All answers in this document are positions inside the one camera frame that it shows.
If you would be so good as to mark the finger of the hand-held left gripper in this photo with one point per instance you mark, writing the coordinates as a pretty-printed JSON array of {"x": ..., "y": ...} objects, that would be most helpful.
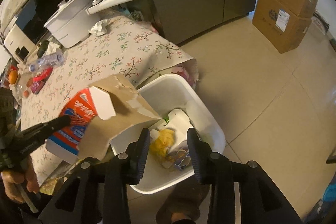
[{"x": 50, "y": 127}]

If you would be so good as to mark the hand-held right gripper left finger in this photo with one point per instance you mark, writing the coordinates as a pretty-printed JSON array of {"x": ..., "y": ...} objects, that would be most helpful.
[{"x": 141, "y": 153}]

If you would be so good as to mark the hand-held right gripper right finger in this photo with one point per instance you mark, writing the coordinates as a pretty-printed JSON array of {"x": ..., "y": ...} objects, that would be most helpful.
[{"x": 195, "y": 155}]

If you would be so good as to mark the blue package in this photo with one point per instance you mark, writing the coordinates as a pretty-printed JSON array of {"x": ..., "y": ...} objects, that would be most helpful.
[{"x": 181, "y": 155}]

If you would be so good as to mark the yellow wrapper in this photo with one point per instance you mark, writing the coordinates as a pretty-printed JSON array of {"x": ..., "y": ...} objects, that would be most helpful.
[{"x": 162, "y": 140}]

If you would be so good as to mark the white paper sheet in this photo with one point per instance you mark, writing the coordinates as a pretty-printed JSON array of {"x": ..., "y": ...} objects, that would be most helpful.
[{"x": 178, "y": 121}]

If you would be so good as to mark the green snack bag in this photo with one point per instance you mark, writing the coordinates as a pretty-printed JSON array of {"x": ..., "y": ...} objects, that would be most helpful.
[{"x": 166, "y": 121}]

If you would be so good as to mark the blue orange white carton box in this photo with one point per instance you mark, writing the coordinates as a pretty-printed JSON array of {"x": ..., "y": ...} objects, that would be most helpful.
[{"x": 123, "y": 108}]

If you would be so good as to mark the red plastic wrapper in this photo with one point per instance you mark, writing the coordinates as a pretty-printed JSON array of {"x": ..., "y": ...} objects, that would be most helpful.
[{"x": 43, "y": 74}]

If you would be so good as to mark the clear plastic bottle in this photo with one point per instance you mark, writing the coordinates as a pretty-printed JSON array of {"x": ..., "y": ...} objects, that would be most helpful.
[{"x": 50, "y": 60}]

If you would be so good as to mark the white trash bin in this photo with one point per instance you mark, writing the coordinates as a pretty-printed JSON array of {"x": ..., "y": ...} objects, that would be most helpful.
[{"x": 162, "y": 82}]

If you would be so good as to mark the white tissue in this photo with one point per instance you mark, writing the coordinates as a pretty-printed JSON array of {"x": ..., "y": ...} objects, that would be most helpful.
[
  {"x": 53, "y": 48},
  {"x": 98, "y": 27}
]

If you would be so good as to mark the person's left hand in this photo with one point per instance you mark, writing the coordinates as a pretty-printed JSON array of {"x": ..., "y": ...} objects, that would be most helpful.
[{"x": 15, "y": 184}]

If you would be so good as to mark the person's brown slipper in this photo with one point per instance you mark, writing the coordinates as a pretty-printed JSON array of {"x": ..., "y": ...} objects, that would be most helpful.
[{"x": 183, "y": 200}]

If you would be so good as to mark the clear glass jar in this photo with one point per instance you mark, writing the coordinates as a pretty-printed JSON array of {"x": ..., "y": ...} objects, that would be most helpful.
[{"x": 19, "y": 89}]

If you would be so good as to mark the yellow green package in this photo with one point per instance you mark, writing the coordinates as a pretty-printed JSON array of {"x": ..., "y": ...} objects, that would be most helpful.
[{"x": 51, "y": 184}]

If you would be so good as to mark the large orange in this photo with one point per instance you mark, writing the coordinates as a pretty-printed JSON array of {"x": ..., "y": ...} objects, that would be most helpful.
[{"x": 13, "y": 77}]

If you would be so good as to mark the white air fryer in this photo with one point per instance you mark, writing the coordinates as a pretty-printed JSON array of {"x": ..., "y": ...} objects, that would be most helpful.
[{"x": 15, "y": 43}]

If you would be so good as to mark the white electric pot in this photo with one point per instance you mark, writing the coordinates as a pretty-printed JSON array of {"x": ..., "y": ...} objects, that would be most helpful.
[{"x": 71, "y": 32}]

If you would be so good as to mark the black microwave oven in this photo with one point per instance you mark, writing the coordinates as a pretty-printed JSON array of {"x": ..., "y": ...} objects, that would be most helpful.
[{"x": 39, "y": 11}]

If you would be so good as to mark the white pot lid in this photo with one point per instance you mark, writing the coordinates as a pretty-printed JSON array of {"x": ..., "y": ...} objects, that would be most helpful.
[{"x": 68, "y": 10}]

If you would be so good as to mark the blue plastic object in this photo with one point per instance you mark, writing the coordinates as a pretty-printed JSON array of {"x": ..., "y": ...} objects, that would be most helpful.
[{"x": 330, "y": 191}]

